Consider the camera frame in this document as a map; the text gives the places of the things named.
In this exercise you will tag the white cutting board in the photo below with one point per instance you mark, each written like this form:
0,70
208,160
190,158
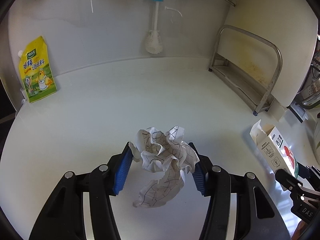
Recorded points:
275,25

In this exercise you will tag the metal cutting board stand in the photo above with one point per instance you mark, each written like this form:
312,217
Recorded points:
240,80

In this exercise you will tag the white bottle brush blue tip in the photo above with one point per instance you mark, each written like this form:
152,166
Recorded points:
153,41

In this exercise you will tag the yellow seasoning pouch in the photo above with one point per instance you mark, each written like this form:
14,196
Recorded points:
37,75

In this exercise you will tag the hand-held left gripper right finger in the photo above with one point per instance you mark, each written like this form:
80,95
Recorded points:
199,178

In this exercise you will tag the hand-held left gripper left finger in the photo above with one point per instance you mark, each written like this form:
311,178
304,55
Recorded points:
122,170

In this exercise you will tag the white milk carton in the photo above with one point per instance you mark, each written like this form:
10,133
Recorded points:
277,150

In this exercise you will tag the white paper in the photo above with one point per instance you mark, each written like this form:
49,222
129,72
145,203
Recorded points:
162,160

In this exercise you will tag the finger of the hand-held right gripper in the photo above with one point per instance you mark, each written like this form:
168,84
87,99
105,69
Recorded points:
287,180
310,172

